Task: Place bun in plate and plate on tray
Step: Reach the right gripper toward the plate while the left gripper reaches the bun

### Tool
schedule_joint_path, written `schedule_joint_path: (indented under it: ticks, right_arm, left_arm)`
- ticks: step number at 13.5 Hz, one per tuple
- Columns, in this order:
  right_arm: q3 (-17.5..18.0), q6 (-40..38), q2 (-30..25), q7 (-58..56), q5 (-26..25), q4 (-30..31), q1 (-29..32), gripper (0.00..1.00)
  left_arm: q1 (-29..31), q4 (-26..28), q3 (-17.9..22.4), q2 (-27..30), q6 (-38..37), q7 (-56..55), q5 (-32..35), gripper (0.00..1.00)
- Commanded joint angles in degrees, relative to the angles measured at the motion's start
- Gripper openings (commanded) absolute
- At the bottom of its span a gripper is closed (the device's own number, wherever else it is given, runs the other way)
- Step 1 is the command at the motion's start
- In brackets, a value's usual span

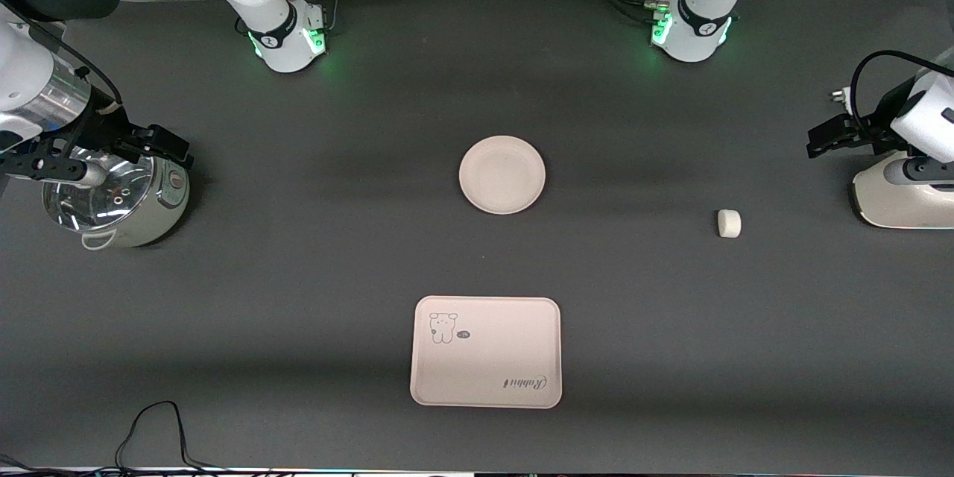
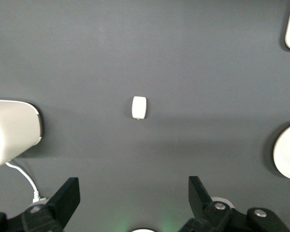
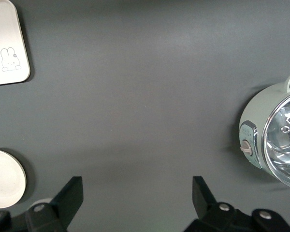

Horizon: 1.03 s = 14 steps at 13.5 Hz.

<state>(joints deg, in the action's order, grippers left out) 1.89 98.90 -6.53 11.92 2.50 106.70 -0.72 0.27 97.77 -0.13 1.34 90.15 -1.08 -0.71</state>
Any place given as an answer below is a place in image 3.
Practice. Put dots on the beige tray with rabbit print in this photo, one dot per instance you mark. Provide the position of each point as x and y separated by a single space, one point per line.
4 43

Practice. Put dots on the pale green electric cooking pot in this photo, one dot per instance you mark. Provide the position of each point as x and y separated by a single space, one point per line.
252 113

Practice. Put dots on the dark grey table mat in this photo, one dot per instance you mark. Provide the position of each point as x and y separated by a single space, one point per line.
140 96

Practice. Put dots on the round beige plate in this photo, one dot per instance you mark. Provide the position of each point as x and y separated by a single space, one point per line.
4 178

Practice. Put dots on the glass pot lid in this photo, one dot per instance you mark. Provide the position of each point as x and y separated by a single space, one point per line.
285 145

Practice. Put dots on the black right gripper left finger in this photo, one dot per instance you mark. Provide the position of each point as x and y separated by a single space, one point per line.
62 207

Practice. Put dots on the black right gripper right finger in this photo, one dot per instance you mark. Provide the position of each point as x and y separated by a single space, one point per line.
207 207

